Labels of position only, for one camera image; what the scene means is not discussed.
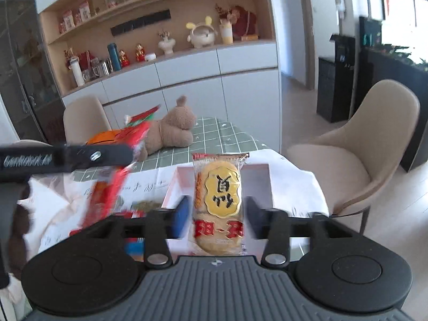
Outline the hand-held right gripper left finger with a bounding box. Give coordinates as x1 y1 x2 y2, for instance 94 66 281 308
89 196 192 270

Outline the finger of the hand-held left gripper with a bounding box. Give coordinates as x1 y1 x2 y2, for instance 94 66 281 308
63 143 135 171

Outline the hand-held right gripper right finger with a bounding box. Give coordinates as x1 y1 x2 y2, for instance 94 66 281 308
246 197 355 269

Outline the pink cardboard box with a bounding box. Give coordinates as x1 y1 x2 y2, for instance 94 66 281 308
162 163 272 258

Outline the red green snack packet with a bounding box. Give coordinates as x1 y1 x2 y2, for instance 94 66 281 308
80 105 162 230

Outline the yellow rice cracker packet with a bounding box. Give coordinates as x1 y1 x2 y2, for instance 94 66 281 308
191 152 251 257

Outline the orange pouch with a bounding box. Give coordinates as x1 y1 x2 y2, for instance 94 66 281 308
83 129 134 148

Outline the olive green snack packet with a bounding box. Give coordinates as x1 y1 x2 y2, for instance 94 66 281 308
133 200 162 212

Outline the beige upholstered chair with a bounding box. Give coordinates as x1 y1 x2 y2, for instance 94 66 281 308
287 79 421 235
63 94 112 144

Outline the blue snack packet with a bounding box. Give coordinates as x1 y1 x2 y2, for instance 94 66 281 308
126 240 145 259

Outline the brown teddy bear plush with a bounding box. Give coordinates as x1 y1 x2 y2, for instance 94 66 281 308
139 95 198 164

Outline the white water bottle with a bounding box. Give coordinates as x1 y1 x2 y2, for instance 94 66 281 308
68 57 85 87

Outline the group of metal cups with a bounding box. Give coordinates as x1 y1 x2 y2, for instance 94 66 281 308
82 57 112 81

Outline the glass door cabinet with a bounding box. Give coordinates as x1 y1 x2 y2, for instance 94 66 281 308
0 0 66 144

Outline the green checkered tablecloth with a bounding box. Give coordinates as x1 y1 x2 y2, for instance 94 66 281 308
20 117 330 275

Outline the blue thermos bottle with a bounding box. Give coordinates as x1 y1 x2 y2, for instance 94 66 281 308
107 43 123 72

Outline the white vase with dried flowers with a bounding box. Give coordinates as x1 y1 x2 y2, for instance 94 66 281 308
157 28 177 56

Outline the bunny-eared ceramic pot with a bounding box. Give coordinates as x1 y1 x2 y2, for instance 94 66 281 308
185 16 219 50

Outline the black water dispenser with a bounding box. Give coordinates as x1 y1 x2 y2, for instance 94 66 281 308
317 34 356 123

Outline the yellow white cup with flowers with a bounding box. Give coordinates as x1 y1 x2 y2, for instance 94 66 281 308
215 4 234 45

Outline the wooden wall shelf cabinet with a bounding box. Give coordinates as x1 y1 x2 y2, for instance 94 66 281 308
33 0 281 154

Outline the black wall socket strip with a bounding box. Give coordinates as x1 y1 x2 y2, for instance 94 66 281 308
110 9 172 36

